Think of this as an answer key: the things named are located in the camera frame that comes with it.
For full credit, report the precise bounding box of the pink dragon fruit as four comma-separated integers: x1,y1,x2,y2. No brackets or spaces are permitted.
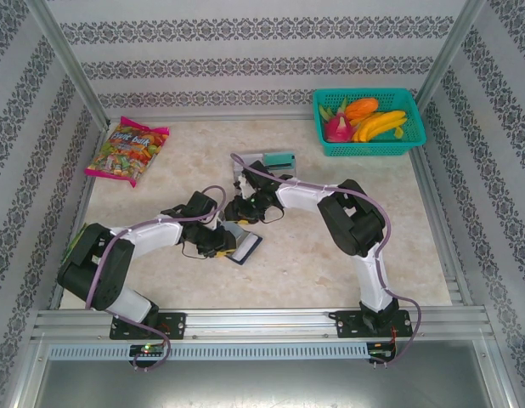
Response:
318,98,358,144

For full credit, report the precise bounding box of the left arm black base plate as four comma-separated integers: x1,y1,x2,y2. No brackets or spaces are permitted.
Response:
109,312,188,341

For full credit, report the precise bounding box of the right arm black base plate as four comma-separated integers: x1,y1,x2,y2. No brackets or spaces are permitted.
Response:
333,309,415,340

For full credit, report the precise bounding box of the pink fruit candy bag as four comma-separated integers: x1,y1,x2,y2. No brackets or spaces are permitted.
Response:
83,116,171,189

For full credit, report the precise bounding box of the aluminium corner post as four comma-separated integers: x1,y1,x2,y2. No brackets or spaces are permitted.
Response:
414,0,488,112
23,0,111,129

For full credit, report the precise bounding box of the navy leather card holder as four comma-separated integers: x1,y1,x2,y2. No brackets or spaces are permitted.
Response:
222,221,263,267

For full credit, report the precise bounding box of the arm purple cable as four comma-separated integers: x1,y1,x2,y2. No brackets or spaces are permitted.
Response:
229,152,425,369
84,184,228,374

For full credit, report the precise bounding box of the aluminium rear frame rail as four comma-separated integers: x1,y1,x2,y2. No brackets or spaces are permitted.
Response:
104,110,319,123

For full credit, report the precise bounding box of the teal plastic basket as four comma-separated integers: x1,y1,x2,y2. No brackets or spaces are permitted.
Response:
312,88,428,157

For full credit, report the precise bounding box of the aluminium side frame rail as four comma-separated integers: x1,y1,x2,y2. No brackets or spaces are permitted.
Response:
409,146,476,308
48,121,110,311

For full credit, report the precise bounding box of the slotted grey cable duct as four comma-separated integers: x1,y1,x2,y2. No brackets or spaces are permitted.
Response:
47,343,370,362

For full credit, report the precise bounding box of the grey metal panel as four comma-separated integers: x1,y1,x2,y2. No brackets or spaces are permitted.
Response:
15,337,517,408

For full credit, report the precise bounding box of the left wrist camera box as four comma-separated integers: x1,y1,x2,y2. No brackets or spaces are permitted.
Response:
207,211,229,234

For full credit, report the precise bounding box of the teal credit card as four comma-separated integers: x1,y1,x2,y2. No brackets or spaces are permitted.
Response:
262,151,296,172

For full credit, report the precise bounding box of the yellow banana bunch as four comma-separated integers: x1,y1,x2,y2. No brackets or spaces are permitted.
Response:
351,109,409,144

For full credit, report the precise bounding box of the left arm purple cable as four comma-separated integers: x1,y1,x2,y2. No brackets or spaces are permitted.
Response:
84,184,228,374

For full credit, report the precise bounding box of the aluminium mounting rail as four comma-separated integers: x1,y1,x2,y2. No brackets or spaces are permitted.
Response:
31,308,498,342

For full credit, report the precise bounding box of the clear acrylic card organizer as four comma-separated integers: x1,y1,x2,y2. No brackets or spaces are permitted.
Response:
231,149,298,179

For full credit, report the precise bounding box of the orange mango fruit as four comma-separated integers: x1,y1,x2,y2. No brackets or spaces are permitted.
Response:
344,97,381,122

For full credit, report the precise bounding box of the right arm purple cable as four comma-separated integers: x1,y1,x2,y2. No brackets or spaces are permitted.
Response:
229,152,425,369

